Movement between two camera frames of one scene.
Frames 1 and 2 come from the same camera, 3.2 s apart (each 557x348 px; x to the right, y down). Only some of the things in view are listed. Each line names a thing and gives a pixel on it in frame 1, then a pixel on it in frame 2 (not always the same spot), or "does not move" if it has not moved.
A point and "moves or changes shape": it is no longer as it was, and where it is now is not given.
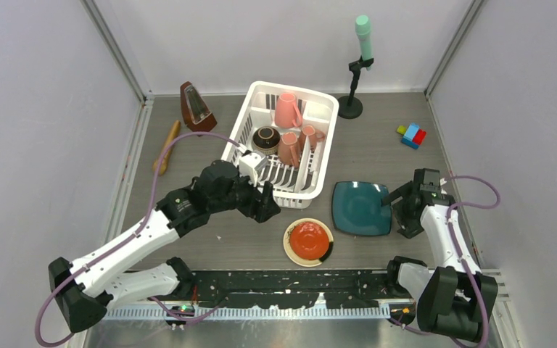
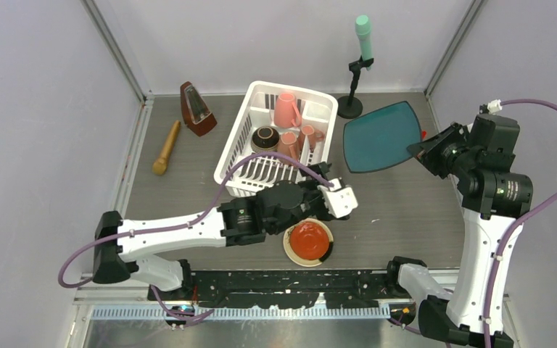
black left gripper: (267, 207) -> (312, 185)
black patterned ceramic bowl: (266, 138) does not move
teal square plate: (357, 209) -> (379, 138)
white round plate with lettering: (315, 144) moves or changes shape
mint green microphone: (363, 27) does not move
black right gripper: (409, 228) -> (428, 156)
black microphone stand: (351, 106) does not move
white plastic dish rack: (296, 130) does not move
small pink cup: (314, 135) does not move
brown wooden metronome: (196, 114) does not move
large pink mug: (287, 114) does not move
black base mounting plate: (291, 289) does not move
